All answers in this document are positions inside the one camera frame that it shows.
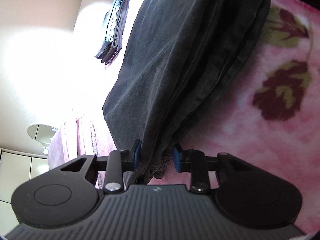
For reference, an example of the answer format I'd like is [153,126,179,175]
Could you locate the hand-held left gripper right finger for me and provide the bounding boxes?
[172,143,265,194]

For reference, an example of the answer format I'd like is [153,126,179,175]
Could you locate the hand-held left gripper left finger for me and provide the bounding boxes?
[45,140,141,194]

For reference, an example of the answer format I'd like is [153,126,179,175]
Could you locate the light blue jeans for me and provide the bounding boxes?
[104,0,127,43]

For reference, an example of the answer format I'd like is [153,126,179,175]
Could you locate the dark grey jeans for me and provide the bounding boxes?
[102,0,272,184]

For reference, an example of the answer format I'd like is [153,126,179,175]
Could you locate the pink curtain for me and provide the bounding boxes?
[47,115,110,189]

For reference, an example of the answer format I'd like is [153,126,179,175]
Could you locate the pink floral blanket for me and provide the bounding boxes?
[130,0,320,233]

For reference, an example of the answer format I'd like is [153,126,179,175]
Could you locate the dark folded garment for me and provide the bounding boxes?
[94,0,132,64]

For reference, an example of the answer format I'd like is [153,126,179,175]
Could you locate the round ceiling lamp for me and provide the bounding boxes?
[27,124,59,147]

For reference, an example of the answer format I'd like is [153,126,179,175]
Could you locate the white wardrobe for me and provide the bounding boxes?
[0,148,48,205]

